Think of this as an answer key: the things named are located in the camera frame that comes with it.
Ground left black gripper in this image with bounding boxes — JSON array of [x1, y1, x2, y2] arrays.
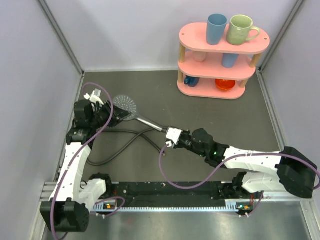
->
[[90, 99, 132, 130]]

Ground grey shower head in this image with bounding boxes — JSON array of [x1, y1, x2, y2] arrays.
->
[[113, 94, 167, 133]]

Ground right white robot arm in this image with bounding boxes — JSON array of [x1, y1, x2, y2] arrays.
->
[[166, 128, 318, 199]]

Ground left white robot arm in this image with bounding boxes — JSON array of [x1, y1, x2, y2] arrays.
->
[[40, 100, 131, 237]]

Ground dark blue cup bottom shelf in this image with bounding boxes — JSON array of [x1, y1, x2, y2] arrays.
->
[[184, 76, 200, 88]]

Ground orange bowl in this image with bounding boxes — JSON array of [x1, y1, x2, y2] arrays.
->
[[215, 79, 236, 91]]

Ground pink three-tier shelf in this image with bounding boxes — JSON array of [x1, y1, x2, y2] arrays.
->
[[177, 22, 270, 100]]

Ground pink cup middle shelf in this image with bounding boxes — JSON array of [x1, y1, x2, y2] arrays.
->
[[193, 51, 207, 63]]

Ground light blue cup middle shelf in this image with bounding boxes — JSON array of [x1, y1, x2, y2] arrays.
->
[[222, 53, 239, 69]]

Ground green mug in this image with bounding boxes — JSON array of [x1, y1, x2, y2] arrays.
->
[[226, 14, 261, 46]]

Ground blue tumbler on top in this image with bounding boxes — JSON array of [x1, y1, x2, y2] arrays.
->
[[206, 13, 228, 46]]

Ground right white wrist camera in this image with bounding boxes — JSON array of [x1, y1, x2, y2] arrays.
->
[[165, 127, 183, 148]]

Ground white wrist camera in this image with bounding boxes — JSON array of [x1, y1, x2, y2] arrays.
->
[[83, 88, 104, 106], [165, 127, 183, 148]]

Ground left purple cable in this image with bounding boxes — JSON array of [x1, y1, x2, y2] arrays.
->
[[49, 82, 126, 240]]

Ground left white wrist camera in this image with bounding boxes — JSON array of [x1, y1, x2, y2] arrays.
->
[[83, 88, 104, 106]]

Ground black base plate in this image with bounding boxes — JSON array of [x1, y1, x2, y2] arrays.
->
[[107, 182, 236, 208]]

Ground aluminium rail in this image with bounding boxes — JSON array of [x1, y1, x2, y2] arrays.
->
[[39, 181, 313, 213]]

